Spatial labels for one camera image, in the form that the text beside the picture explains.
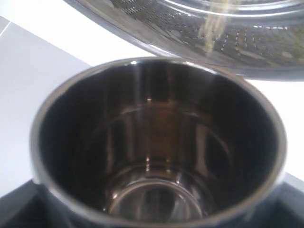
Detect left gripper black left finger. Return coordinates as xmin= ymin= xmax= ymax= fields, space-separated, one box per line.
xmin=0 ymin=179 xmax=78 ymax=228

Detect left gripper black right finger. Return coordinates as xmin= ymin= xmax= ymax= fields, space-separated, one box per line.
xmin=247 ymin=183 xmax=304 ymax=228

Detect stainless steel cup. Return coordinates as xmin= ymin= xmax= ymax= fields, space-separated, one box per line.
xmin=30 ymin=57 xmax=286 ymax=228

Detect yellow and white grains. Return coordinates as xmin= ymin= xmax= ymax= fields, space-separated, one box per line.
xmin=198 ymin=0 xmax=234 ymax=56

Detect round steel mesh sieve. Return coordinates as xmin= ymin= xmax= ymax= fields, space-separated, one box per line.
xmin=68 ymin=0 xmax=304 ymax=81

